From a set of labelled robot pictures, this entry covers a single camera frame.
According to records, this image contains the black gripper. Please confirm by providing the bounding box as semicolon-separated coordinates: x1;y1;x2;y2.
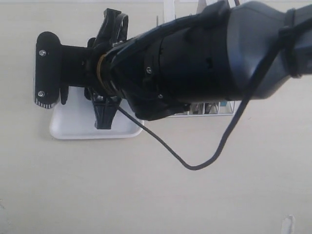
84;8;129;129

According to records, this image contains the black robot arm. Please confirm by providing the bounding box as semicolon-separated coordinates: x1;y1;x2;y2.
86;0;312;121

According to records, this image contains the white spine book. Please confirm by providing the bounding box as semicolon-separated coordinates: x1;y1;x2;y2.
163;0;176;23

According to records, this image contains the white plastic tray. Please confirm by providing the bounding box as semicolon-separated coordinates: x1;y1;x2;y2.
49;87;142;140

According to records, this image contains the white wire book rack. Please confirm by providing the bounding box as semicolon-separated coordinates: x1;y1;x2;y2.
156;15;241;119

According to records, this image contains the black cable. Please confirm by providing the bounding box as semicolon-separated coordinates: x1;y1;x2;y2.
118;18;312;171

